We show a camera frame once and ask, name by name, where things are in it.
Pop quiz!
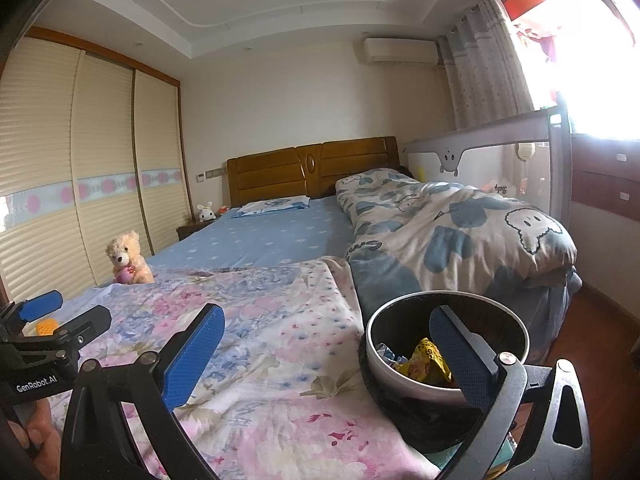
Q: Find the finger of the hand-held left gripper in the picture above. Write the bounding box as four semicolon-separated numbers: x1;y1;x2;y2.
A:
0;290;65;333
30;305;113;361

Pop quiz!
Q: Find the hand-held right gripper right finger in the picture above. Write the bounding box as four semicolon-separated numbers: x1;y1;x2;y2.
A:
429;305;593;480

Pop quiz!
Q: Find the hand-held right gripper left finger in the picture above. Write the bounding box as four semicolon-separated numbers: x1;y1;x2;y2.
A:
60;302;227;480

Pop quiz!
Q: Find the yellow snack wrapper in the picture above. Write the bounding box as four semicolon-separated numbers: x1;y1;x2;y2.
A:
395;337;453;386

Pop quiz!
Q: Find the blue white printed wrapper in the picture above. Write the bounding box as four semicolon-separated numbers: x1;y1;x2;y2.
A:
375;342;410;367

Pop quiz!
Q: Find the person's left hand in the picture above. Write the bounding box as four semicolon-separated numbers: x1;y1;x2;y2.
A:
9;400;64;460

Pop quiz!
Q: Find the beige teddy bear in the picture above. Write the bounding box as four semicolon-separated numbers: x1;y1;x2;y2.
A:
105;230;155;285

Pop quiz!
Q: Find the floral blanket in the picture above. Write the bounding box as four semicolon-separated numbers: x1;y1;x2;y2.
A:
20;257;441;480

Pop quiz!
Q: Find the blue white cartoon quilt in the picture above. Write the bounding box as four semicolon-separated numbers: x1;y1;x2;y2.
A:
334;167;578;321

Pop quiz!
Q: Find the dark wooden nightstand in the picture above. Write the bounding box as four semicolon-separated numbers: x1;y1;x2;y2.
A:
176;219;218;242

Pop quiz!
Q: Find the blue dotted bed sheet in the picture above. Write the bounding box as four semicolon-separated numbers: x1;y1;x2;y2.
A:
65;195;361;311

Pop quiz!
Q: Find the cream sliding door wardrobe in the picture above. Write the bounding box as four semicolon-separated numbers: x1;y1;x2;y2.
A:
0;27;196;301

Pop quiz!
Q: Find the blue white pillow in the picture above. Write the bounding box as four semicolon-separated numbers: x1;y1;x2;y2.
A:
231;195;311;218

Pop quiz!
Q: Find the wooden headboard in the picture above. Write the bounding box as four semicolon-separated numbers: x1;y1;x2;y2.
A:
226;136;401;207

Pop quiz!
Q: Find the red brown drawer dresser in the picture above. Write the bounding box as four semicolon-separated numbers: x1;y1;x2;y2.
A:
570;132;640;221

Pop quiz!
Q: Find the grey dotted curtain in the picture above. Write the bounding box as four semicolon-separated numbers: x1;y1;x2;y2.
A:
435;0;538;128

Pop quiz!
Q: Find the white air conditioner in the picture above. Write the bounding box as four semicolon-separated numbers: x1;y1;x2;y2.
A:
362;37;440;66

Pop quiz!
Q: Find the grey bed rail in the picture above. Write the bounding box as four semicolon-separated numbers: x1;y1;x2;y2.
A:
402;107;573;268

